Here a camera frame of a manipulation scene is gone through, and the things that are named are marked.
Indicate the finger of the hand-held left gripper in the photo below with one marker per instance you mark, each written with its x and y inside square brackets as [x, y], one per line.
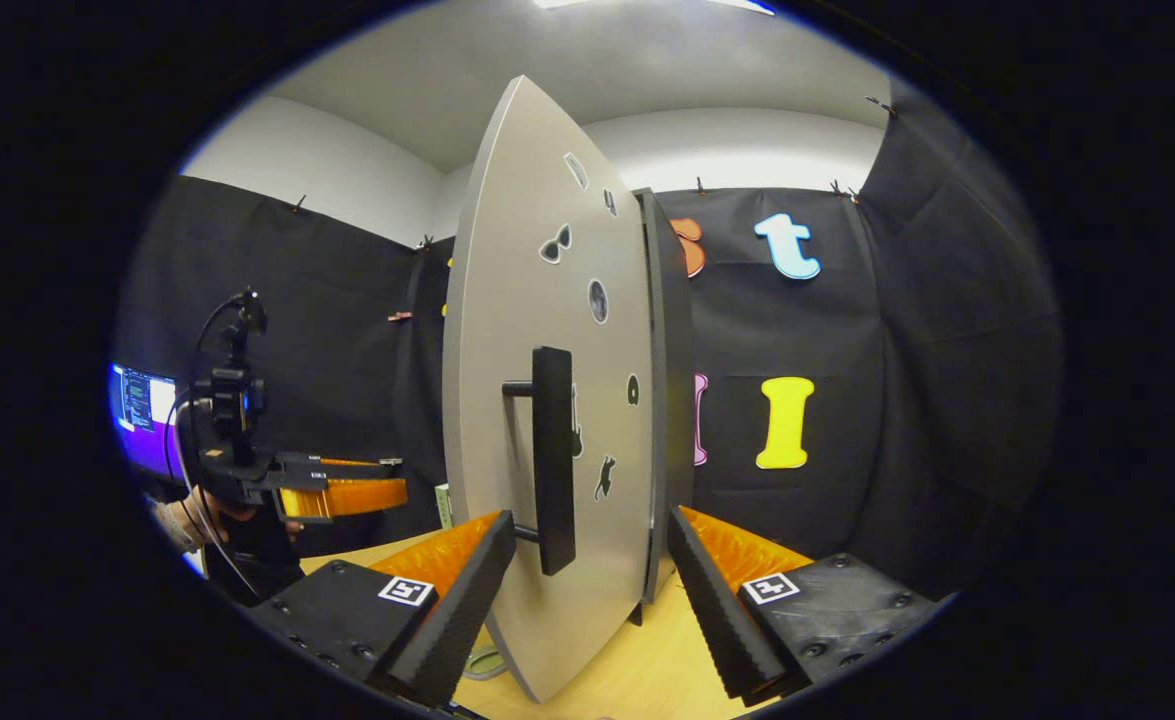
[347, 465]
[347, 497]

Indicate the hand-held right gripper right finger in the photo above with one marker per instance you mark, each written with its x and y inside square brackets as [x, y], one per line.
[717, 620]

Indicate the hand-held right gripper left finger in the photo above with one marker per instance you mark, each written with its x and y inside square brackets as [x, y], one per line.
[457, 620]

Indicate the light green coaster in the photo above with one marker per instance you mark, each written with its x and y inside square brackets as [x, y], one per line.
[485, 662]

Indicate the grey cabinet door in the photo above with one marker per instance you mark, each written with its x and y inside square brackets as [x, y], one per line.
[507, 250]

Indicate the computer monitor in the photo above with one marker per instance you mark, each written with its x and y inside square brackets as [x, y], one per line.
[142, 400]

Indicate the green book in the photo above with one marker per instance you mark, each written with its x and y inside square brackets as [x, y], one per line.
[443, 505]

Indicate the black backdrop cloth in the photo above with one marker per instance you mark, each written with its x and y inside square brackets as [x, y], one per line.
[897, 350]

